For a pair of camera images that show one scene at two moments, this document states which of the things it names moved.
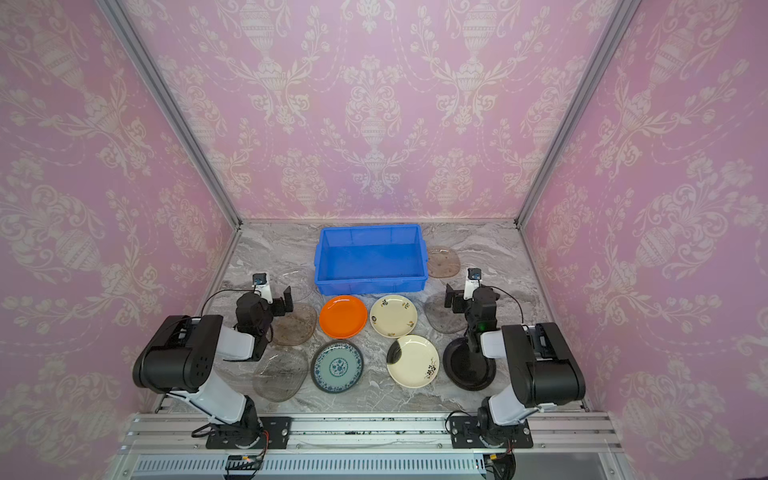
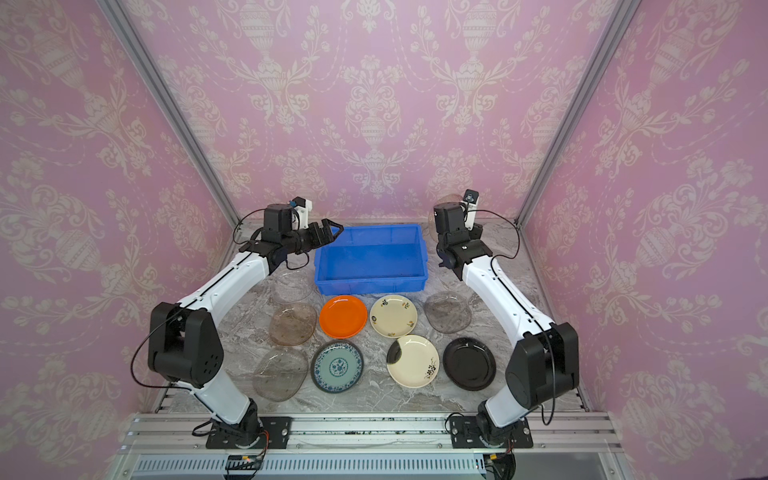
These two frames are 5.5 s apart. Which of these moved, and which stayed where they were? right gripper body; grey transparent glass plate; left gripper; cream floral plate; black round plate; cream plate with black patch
Moved: left gripper; right gripper body
Stayed: cream floral plate; grey transparent glass plate; cream plate with black patch; black round plate
